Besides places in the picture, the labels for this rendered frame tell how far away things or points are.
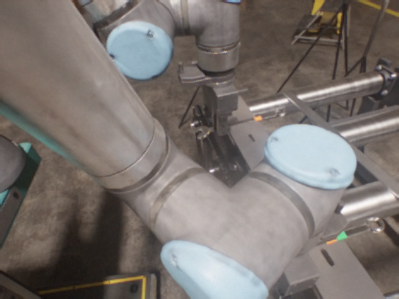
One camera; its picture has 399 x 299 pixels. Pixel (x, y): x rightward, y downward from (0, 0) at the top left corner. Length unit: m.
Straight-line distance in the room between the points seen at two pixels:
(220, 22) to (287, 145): 0.31
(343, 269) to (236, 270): 0.33
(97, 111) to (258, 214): 0.16
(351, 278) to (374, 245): 1.49
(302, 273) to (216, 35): 0.42
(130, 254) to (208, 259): 1.67
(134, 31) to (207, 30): 0.19
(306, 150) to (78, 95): 0.21
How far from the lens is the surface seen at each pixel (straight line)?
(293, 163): 0.27
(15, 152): 0.70
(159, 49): 0.40
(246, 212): 0.24
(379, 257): 2.00
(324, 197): 0.29
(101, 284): 1.50
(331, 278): 0.53
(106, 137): 0.21
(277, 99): 1.30
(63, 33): 0.18
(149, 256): 1.84
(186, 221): 0.25
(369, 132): 1.25
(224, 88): 0.60
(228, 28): 0.54
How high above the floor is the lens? 1.64
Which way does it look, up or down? 45 degrees down
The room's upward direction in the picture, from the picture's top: 6 degrees counter-clockwise
